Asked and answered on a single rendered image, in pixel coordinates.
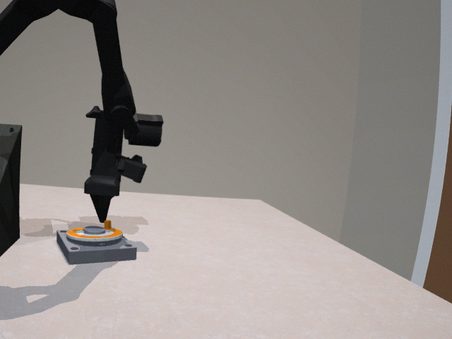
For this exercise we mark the orange round plate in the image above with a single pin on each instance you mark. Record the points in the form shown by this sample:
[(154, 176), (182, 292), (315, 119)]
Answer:
[(109, 235)]

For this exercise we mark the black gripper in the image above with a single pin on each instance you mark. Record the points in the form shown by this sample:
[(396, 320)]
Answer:
[(103, 183)]

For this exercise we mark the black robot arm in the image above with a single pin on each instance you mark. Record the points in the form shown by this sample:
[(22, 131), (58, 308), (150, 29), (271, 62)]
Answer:
[(119, 117)]

